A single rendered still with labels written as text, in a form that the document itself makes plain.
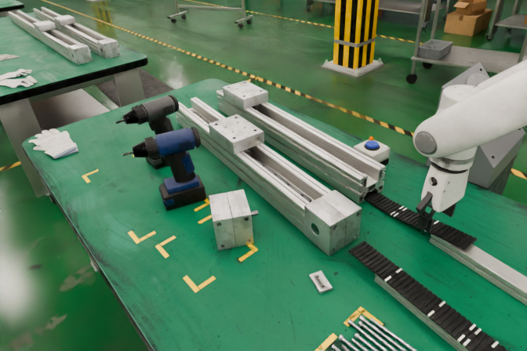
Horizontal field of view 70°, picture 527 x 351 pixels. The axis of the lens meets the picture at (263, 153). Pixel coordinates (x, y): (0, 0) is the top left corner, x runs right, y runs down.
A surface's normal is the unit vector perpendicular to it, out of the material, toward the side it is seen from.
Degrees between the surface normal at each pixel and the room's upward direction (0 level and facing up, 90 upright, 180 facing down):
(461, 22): 89
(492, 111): 62
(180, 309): 0
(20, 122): 90
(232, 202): 0
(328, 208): 0
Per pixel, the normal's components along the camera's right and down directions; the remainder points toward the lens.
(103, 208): -0.06, -0.85
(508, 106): -0.25, 0.02
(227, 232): 0.22, 0.50
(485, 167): -0.72, 0.40
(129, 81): 0.64, 0.37
